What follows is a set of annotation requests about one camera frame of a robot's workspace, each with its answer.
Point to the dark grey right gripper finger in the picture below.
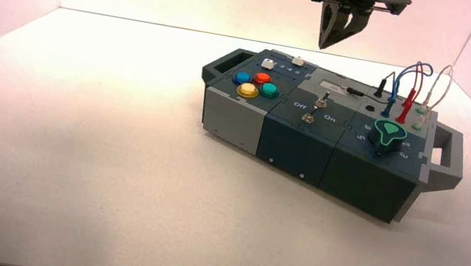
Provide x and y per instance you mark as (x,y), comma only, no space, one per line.
(354,24)
(327,27)

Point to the white slider knob blue triangle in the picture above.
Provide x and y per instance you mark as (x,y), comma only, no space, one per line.
(297,61)
(268,64)

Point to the red round push button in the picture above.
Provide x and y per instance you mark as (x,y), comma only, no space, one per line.
(262,78)

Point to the green round push button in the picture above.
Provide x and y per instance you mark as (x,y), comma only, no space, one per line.
(269,90)

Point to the blue round push button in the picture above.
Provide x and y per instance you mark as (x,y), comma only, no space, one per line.
(242,78)

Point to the yellow round push button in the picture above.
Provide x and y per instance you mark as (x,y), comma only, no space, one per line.
(248,90)

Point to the dark teal grey control box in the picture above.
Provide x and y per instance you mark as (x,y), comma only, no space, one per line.
(302,139)

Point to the teal black rotary knob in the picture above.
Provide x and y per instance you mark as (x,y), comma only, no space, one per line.
(387,137)

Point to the metal toggle switch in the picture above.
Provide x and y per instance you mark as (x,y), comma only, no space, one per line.
(322,101)
(309,117)

